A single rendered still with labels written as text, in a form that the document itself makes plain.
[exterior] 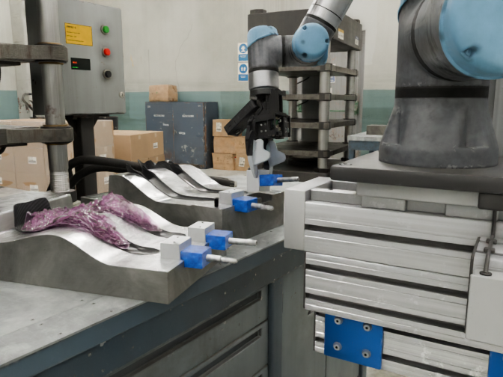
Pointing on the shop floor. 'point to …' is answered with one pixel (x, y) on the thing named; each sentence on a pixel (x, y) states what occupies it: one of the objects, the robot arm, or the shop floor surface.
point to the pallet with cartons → (138, 145)
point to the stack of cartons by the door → (228, 149)
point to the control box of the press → (84, 72)
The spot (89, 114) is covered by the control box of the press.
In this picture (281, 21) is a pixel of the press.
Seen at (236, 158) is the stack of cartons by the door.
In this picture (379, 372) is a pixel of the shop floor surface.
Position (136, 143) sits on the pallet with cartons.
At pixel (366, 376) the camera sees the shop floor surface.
